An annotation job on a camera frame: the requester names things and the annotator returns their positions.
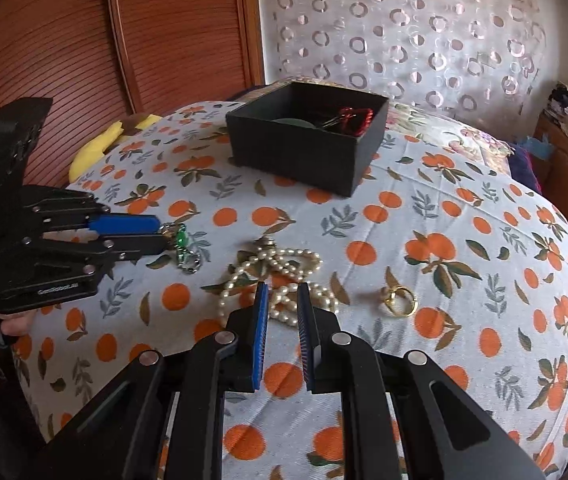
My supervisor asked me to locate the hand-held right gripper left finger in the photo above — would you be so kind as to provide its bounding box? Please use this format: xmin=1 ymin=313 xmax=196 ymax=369
xmin=48 ymin=281 xmax=271 ymax=480

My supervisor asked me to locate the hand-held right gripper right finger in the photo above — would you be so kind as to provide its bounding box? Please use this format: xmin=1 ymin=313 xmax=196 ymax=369
xmin=296 ymin=281 xmax=551 ymax=480

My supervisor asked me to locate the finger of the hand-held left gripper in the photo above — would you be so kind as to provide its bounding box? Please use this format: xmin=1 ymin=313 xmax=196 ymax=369
xmin=41 ymin=233 xmax=170 ymax=262
xmin=38 ymin=212 xmax=161 ymax=237

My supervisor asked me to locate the silver chain green charm bracelet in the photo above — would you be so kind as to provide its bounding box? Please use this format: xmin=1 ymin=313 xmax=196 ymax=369
xmin=160 ymin=223 xmax=203 ymax=275

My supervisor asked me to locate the white pearl necklace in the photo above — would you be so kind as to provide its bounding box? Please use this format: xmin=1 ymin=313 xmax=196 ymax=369
xmin=216 ymin=236 xmax=339 ymax=325

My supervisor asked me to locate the gold ring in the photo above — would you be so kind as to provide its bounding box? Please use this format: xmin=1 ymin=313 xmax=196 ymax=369
xmin=378 ymin=285 xmax=419 ymax=318

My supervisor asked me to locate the black cardboard box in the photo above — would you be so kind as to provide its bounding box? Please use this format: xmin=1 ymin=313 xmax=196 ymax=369
xmin=226 ymin=80 xmax=390 ymax=198

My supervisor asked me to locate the pale green jade bangle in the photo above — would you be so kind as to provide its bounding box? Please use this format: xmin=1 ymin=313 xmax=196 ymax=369
xmin=271 ymin=116 xmax=317 ymax=130

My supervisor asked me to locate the red bead bracelet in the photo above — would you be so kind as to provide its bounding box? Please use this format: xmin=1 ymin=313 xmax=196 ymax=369
xmin=336 ymin=107 xmax=375 ymax=136

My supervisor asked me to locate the person's left hand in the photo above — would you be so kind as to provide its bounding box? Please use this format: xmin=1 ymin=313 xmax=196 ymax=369
xmin=0 ymin=287 xmax=37 ymax=338

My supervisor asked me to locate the yellow plush toy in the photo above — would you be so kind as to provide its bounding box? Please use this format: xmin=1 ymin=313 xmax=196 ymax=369
xmin=68 ymin=112 xmax=163 ymax=181

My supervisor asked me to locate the orange fruit print sheet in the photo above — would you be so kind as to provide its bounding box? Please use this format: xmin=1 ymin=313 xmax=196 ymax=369
xmin=11 ymin=97 xmax=568 ymax=480

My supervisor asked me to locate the red-brown wooden wardrobe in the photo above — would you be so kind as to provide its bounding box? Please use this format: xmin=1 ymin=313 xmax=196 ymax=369
xmin=0 ymin=0 xmax=265 ymax=192

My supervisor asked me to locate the dark blue blanket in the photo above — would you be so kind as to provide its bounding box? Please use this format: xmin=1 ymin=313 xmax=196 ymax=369
xmin=506 ymin=142 xmax=546 ymax=197

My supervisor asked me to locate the light blue cloth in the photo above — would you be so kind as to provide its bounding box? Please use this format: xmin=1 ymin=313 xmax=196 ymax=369
xmin=524 ymin=135 xmax=553 ymax=162

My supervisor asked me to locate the circle patterned sheer curtain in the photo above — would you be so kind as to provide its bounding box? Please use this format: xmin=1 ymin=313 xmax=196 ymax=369
xmin=256 ymin=0 xmax=551 ymax=127

